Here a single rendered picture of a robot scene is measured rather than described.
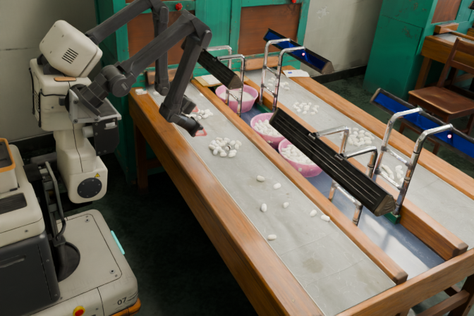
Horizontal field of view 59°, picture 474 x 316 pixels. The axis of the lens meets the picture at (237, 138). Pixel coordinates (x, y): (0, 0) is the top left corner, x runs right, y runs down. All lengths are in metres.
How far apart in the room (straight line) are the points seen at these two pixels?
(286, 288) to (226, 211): 0.41
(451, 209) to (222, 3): 1.73
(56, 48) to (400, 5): 3.60
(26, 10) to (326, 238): 2.45
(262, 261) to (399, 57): 3.45
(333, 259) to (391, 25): 3.39
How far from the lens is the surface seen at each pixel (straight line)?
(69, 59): 1.63
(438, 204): 2.04
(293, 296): 1.42
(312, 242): 1.64
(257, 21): 2.90
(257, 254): 1.52
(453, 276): 1.87
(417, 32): 4.49
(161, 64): 2.06
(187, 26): 1.60
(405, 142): 2.39
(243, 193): 1.80
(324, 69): 2.28
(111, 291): 2.08
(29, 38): 3.28
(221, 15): 2.76
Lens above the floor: 1.86
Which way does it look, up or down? 31 degrees down
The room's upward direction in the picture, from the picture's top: 4 degrees clockwise
